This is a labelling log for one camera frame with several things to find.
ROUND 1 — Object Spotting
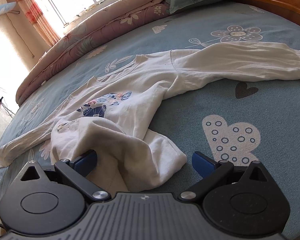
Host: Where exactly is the white printed sweatshirt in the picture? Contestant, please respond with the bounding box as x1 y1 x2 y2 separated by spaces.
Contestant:
0 42 300 193

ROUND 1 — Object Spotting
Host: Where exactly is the blue patterned bed sheet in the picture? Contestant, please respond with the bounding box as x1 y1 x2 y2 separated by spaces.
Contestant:
0 2 300 239

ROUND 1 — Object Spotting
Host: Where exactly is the pink floral folded quilt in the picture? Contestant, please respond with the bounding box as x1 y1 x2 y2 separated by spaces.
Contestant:
15 0 169 105

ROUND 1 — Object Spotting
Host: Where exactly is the pink striped curtain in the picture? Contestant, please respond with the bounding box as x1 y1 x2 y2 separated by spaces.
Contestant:
15 0 60 47

